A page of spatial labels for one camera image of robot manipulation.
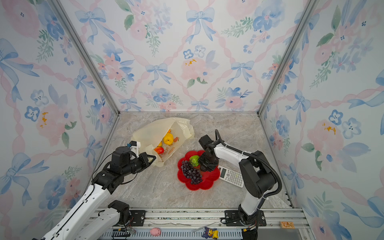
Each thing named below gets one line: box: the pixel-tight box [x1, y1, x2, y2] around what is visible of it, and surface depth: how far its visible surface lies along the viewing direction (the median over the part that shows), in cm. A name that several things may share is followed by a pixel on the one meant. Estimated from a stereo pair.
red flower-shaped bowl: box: [177, 150, 221, 191], surface depth 87 cm
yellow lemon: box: [163, 133, 174, 146], surface depth 102 cm
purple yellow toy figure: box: [202, 227, 219, 240], surface depth 70 cm
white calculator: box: [218, 165, 245, 188], surface depth 88 cm
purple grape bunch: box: [181, 160, 203, 185], surface depth 87 cm
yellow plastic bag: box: [131, 117, 195, 167], surface depth 92 cm
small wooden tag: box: [279, 221, 295, 229], surface depth 73 cm
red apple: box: [154, 146, 165, 155], surface depth 97 cm
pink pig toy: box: [150, 227, 162, 237], surface depth 71 cm
